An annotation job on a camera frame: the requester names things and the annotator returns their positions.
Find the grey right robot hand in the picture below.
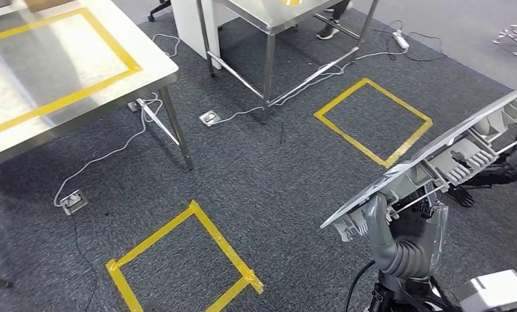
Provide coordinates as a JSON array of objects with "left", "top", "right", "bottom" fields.
[{"left": 363, "top": 194, "right": 450, "bottom": 275}]

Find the silver wheel hubcap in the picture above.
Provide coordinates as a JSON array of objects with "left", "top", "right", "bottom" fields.
[{"left": 319, "top": 81, "right": 517, "bottom": 243}]

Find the stainless steel workbench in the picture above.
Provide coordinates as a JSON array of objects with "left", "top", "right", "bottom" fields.
[{"left": 0, "top": 0, "right": 194, "bottom": 173}]

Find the white power strip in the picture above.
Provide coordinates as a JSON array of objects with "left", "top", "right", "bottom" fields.
[{"left": 391, "top": 30, "right": 410, "bottom": 51}]

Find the chrome stool base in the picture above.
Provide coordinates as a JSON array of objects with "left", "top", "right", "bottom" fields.
[{"left": 492, "top": 23, "right": 517, "bottom": 58}]

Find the person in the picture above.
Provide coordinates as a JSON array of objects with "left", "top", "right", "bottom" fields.
[{"left": 316, "top": 0, "right": 352, "bottom": 41}]

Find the metal floor socket box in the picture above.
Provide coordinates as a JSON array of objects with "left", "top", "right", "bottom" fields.
[
  {"left": 199, "top": 110, "right": 222, "bottom": 128},
  {"left": 60, "top": 189, "right": 89, "bottom": 216}
]

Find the stainless steel table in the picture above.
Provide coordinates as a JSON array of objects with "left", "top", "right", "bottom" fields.
[{"left": 195, "top": 0, "right": 380, "bottom": 124}]

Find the white cabinet panel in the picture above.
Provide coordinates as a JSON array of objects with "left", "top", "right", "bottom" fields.
[{"left": 170, "top": 0, "right": 242, "bottom": 71}]

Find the black office chair base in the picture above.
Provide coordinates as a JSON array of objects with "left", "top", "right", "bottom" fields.
[{"left": 147, "top": 0, "right": 173, "bottom": 22}]

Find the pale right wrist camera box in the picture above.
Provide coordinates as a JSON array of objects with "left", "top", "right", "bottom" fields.
[{"left": 454, "top": 270, "right": 517, "bottom": 312}]

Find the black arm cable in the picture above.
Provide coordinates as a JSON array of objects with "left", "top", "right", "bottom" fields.
[{"left": 344, "top": 259, "right": 377, "bottom": 312}]

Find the white floor cable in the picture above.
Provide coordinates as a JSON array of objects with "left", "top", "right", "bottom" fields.
[
  {"left": 53, "top": 92, "right": 165, "bottom": 207},
  {"left": 215, "top": 51, "right": 397, "bottom": 125}
]

